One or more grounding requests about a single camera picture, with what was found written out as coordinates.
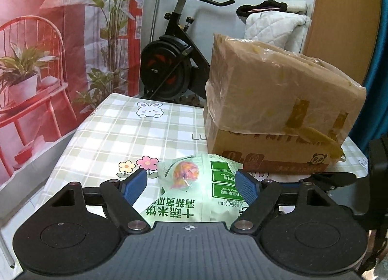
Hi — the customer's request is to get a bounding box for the pale green snack bag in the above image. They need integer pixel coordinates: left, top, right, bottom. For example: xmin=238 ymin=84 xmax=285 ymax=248
xmin=140 ymin=153 xmax=252 ymax=228

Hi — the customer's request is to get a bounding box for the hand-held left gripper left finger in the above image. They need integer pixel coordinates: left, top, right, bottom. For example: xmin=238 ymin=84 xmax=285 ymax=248
xmin=51 ymin=168 xmax=151 ymax=234

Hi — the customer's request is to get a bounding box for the teal curtain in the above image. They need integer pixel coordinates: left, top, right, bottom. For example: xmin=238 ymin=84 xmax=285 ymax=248
xmin=362 ymin=22 xmax=388 ymax=145

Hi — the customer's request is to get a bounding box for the printed backdrop cloth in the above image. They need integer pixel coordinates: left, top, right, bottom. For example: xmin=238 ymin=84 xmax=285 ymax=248
xmin=0 ymin=0 xmax=150 ymax=191

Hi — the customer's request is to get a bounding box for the black exercise bike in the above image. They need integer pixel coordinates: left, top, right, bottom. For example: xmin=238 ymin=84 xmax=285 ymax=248
xmin=140 ymin=0 xmax=236 ymax=108

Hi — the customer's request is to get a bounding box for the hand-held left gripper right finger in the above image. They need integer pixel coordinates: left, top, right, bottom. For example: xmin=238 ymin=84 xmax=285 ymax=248
xmin=231 ymin=169 xmax=334 ymax=234

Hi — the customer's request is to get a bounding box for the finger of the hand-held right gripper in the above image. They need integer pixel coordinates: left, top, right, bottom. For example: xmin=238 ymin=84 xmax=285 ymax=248
xmin=299 ymin=172 xmax=365 ymax=192

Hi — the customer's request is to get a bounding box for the black fluffy garment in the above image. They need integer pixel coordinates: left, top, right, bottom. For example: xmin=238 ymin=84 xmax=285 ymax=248
xmin=236 ymin=0 xmax=288 ymax=19

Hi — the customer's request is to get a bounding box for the wooden door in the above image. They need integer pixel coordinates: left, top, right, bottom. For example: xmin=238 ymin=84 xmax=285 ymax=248
xmin=303 ymin=0 xmax=381 ymax=87

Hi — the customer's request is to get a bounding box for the brown cardboard box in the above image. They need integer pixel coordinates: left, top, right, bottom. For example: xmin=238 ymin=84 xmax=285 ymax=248
xmin=204 ymin=33 xmax=367 ymax=176

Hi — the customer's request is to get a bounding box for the white quilted blanket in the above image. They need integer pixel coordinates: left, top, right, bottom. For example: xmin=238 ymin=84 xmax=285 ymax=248
xmin=244 ymin=10 xmax=313 ymax=54

